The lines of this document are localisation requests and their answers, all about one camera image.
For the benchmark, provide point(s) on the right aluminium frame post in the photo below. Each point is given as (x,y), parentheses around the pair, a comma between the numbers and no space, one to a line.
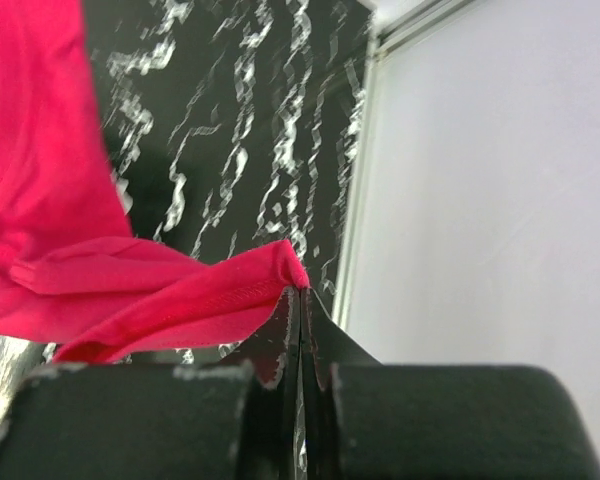
(385,39)

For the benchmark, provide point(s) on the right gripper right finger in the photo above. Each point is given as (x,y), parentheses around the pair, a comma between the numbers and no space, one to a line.
(367,420)

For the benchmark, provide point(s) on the pink t shirt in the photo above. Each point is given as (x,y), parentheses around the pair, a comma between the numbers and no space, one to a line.
(71,271)

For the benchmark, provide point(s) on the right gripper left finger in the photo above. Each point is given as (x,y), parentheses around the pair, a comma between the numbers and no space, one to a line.
(230,419)

